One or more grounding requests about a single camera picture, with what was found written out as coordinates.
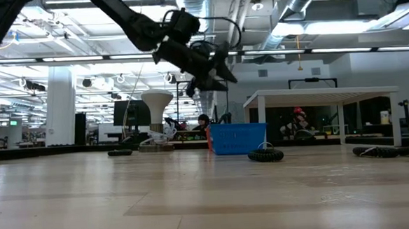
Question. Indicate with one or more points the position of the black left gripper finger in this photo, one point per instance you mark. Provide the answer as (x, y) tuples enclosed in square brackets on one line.
[(211, 86), (224, 66)]

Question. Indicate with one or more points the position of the blue plastic basket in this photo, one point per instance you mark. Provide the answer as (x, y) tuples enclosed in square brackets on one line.
[(237, 137)]

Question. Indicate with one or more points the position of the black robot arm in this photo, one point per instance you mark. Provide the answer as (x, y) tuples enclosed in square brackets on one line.
[(225, 118), (173, 123)]

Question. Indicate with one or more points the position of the person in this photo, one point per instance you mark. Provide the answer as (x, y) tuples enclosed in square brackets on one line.
[(297, 118), (203, 121)]

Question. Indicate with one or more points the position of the white mushroom lamp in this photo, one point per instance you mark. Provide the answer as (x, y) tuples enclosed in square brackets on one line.
[(157, 99)]

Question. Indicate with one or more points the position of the black monitor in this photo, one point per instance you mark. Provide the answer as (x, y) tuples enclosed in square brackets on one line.
[(120, 113)]

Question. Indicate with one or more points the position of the white perforated metal shelf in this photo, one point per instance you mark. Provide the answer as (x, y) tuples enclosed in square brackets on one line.
[(312, 96)]

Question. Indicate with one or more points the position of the white building column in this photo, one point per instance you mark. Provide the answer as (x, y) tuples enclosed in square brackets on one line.
[(60, 108)]

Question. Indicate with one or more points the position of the pale yellow container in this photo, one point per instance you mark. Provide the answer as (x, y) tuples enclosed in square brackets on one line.
[(385, 117)]

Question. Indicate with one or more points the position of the green exit sign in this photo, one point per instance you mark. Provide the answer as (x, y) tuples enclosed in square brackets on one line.
[(13, 122)]

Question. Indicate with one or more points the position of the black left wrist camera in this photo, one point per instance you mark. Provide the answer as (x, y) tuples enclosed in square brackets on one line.
[(184, 24)]

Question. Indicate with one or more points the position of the black aluminium rig frame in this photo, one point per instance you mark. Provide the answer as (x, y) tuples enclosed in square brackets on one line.
[(69, 150)]

